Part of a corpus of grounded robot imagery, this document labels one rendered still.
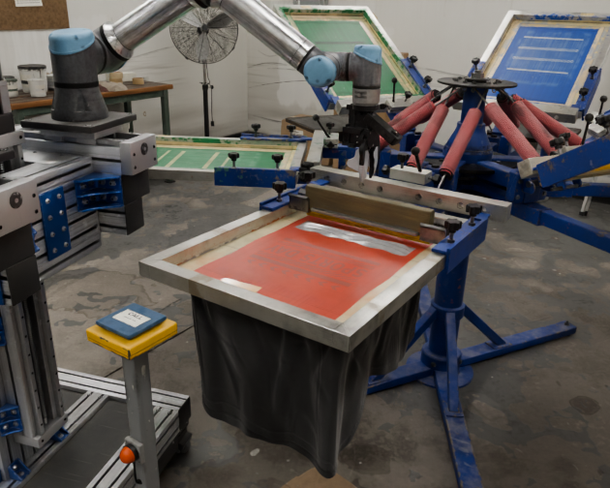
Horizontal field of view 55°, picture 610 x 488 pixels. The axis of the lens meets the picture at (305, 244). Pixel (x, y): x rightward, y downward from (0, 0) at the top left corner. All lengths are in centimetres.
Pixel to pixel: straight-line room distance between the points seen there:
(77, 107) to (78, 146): 10
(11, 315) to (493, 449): 176
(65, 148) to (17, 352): 58
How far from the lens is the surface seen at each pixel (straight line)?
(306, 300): 133
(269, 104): 709
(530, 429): 266
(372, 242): 164
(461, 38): 595
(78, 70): 175
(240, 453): 237
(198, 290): 135
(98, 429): 223
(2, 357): 189
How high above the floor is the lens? 157
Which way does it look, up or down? 22 degrees down
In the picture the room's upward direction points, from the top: 2 degrees clockwise
